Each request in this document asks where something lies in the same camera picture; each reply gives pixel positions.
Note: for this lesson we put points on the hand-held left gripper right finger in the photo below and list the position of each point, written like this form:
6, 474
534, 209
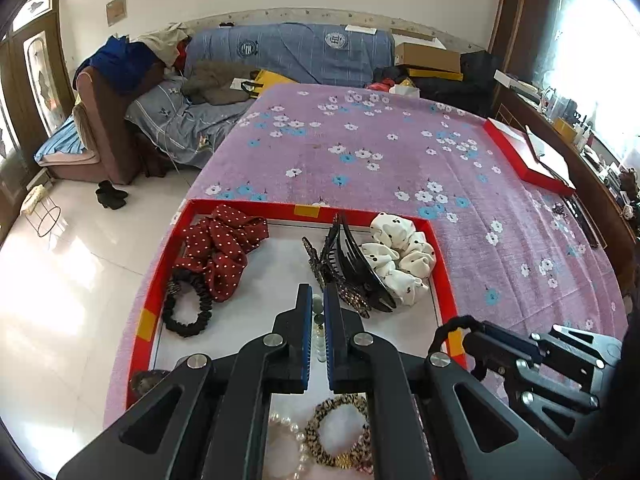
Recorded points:
330, 340

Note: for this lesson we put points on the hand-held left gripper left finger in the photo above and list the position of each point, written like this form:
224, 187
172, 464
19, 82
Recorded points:
306, 340

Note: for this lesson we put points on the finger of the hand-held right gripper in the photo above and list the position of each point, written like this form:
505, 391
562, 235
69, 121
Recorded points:
530, 385
500, 342

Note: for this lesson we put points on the black braided hair band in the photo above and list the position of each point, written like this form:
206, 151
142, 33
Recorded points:
445, 327

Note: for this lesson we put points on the red jewelry box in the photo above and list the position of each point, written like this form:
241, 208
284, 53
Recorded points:
280, 260

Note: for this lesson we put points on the grey fuzzy scrunchie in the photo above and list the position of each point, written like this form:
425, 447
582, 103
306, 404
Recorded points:
147, 382

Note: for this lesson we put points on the leopard print claw clip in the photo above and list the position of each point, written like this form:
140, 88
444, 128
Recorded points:
350, 297

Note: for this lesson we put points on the black claw clip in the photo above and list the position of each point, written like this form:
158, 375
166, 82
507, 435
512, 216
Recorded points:
360, 270

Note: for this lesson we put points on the white dotted scrunchie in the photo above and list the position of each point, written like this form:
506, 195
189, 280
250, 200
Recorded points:
400, 260

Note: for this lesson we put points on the red dotted scrunchie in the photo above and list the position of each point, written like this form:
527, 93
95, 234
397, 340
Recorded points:
220, 255

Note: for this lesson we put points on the black scrunchie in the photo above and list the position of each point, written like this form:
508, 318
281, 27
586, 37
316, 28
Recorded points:
172, 317

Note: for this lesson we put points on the long black hair clip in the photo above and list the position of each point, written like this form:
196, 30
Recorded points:
582, 222

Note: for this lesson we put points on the small dark hairpin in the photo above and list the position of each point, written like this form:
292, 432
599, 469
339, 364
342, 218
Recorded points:
560, 208

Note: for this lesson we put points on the purple floral blanket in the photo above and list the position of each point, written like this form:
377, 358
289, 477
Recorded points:
375, 170

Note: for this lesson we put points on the wooden side cabinet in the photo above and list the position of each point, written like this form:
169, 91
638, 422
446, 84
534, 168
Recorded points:
600, 195

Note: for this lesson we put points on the red box lid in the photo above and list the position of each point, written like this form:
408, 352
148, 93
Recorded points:
510, 150

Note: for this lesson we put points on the white cardboard insert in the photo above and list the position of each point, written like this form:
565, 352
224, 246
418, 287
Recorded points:
550, 155

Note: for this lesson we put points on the black bag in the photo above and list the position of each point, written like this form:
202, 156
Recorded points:
465, 95

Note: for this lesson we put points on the white plastic bag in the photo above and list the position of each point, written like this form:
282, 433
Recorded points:
405, 90

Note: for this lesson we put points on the yellow paper bag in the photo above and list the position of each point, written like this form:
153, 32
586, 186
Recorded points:
275, 80

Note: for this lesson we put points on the red clothing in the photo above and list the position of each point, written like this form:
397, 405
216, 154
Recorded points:
387, 77

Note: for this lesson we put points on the olive green jacket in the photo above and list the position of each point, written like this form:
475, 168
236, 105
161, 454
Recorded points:
215, 85

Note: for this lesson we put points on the yellow flat box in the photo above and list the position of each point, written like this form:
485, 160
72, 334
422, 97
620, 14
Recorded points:
440, 75

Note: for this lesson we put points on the sofa with blue cover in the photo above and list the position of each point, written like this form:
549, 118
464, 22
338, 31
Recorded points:
300, 55

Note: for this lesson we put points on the brown armchair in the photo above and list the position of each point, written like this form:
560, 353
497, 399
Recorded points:
115, 125

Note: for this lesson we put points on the brown cardboard box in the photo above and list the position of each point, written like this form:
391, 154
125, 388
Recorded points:
425, 57

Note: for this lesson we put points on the flat white box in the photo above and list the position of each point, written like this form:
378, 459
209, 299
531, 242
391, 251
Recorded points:
361, 29

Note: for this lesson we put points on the light blue cushion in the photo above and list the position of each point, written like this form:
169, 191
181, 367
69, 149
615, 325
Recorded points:
60, 145

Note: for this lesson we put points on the beige clothing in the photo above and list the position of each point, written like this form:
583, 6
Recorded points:
160, 42

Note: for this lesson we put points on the blue jacket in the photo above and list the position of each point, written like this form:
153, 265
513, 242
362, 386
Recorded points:
120, 60

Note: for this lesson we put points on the wooden glass door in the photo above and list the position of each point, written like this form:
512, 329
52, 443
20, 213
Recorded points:
20, 85

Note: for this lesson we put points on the wall plaque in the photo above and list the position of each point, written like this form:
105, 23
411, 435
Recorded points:
116, 9

